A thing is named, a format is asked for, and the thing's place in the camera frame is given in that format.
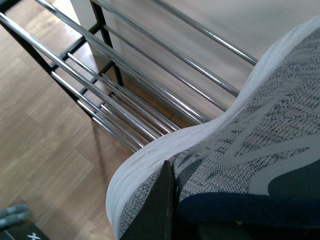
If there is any black right-camera right gripper finger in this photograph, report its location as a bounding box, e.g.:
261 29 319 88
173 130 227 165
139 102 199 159
121 160 175 240

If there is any grey knit sneaker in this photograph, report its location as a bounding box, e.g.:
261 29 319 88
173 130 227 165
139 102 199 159
105 16 320 240

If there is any black metal shoe rack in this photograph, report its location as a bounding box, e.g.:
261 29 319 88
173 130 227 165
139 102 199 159
0 0 259 153

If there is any black box with marking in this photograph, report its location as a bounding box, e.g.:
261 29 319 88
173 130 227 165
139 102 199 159
0 222 49 240

